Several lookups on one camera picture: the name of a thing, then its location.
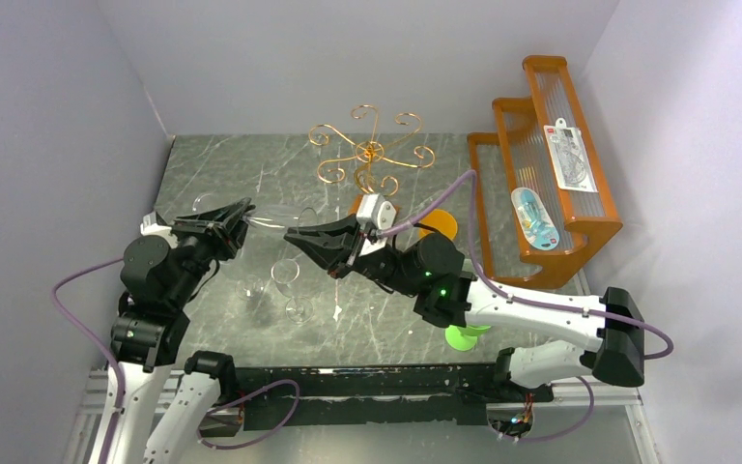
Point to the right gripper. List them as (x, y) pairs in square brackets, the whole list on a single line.
[(352, 249)]

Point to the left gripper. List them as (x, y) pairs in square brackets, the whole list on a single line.
[(225, 228)]

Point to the clear wine glass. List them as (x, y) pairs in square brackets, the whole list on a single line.
[(286, 275), (265, 218), (249, 287)]

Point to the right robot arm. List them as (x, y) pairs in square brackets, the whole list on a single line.
[(589, 335)]

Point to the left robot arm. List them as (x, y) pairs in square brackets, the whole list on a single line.
[(162, 271)]

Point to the orange plastic goblet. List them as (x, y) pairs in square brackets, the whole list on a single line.
[(440, 221)]

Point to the green plastic goblet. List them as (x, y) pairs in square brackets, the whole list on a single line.
[(464, 339)]

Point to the blue packaged item on shelf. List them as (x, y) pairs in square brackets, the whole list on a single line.
[(534, 220)]

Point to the orange wooden tiered shelf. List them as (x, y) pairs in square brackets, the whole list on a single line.
[(516, 155)]

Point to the white packaged item on shelf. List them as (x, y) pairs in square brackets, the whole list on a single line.
[(569, 157)]

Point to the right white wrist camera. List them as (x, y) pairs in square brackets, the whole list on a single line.
[(372, 225)]

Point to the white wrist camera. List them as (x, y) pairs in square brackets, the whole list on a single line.
[(372, 225), (153, 224)]

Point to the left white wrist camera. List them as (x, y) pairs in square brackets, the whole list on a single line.
[(153, 224)]

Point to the gold wire wine glass rack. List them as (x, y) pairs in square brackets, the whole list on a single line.
[(368, 153)]

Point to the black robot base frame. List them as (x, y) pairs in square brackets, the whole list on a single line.
[(342, 395)]

